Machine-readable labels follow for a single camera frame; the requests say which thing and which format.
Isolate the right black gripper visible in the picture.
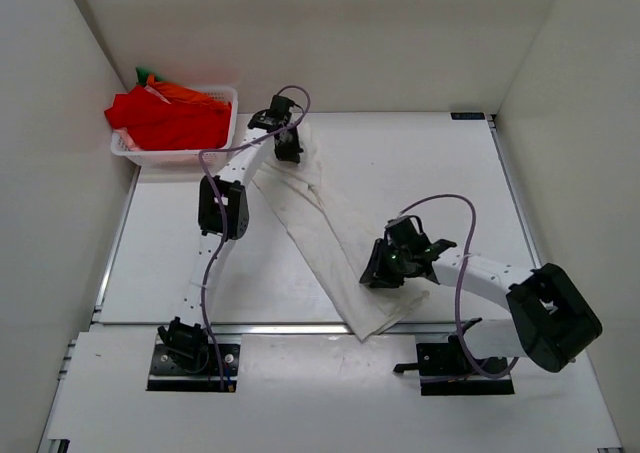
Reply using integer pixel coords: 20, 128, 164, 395
359, 240, 410, 289

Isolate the white t shirt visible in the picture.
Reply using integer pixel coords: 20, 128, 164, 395
253, 124, 430, 341

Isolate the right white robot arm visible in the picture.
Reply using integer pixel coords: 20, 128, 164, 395
360, 235, 603, 374

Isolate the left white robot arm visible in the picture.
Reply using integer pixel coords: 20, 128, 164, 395
158, 110, 303, 374

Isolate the white plastic laundry basket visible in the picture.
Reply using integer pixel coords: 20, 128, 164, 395
110, 85, 238, 166

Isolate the orange t shirt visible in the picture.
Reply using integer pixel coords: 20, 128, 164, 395
146, 74, 224, 108

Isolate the red t shirt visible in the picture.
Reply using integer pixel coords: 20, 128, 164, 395
104, 86, 232, 151

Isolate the pink cloth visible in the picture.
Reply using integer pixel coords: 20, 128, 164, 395
115, 128, 141, 151

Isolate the green cloth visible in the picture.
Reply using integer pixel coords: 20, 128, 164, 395
135, 66, 154, 86

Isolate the black label on table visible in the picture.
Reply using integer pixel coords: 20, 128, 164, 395
450, 112, 485, 121

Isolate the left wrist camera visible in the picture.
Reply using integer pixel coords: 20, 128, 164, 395
267, 94, 296, 125

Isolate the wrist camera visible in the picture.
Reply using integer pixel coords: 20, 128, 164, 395
384, 215, 430, 251
267, 94, 296, 125

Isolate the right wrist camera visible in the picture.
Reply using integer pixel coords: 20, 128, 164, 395
384, 215, 430, 251

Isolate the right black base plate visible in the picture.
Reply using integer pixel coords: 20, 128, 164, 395
393, 342, 515, 397

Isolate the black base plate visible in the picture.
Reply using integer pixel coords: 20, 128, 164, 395
393, 342, 515, 397
146, 337, 241, 393

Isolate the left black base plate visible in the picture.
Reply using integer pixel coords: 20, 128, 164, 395
146, 337, 241, 393

